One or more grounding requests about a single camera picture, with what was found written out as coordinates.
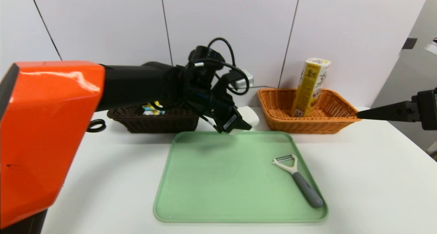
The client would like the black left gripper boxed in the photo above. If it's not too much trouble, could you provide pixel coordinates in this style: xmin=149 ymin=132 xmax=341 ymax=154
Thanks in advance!
xmin=210 ymin=96 xmax=252 ymax=134

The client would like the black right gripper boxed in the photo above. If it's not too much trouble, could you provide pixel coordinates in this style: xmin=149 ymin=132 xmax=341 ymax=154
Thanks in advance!
xmin=356 ymin=89 xmax=437 ymax=130

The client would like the white soap bar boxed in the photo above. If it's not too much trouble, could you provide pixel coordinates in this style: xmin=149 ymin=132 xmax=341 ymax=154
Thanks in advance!
xmin=229 ymin=106 xmax=260 ymax=135

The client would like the yellow white chips box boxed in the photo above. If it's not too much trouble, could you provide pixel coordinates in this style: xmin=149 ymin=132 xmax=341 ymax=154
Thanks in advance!
xmin=291 ymin=58 xmax=332 ymax=118

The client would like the yellow duck scooter toy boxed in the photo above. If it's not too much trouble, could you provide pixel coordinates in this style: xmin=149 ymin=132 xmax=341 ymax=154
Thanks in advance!
xmin=142 ymin=101 xmax=166 ymax=116

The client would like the orange wicker basket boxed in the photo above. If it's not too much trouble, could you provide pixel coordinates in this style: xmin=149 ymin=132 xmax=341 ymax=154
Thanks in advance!
xmin=257 ymin=88 xmax=362 ymax=135

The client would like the dark brown wicker basket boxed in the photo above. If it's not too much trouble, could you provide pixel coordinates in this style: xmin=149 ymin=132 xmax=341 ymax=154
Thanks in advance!
xmin=107 ymin=104 xmax=200 ymax=133

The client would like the green plastic tray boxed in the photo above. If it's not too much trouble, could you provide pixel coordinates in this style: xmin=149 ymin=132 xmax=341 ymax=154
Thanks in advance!
xmin=154 ymin=131 xmax=329 ymax=223

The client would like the black cable white tag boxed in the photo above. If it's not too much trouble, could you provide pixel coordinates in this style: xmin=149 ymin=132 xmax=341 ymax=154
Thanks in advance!
xmin=150 ymin=58 xmax=236 ymax=132

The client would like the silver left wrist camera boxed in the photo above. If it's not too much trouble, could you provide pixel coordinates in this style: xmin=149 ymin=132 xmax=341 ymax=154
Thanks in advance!
xmin=224 ymin=70 xmax=255 ymax=91

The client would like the black camera cable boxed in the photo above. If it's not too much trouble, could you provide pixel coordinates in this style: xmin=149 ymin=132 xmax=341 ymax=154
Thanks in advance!
xmin=207 ymin=37 xmax=251 ymax=95

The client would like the white peeler grey handle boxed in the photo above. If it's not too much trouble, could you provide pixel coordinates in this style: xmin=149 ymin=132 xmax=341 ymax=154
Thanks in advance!
xmin=272 ymin=155 xmax=324 ymax=208

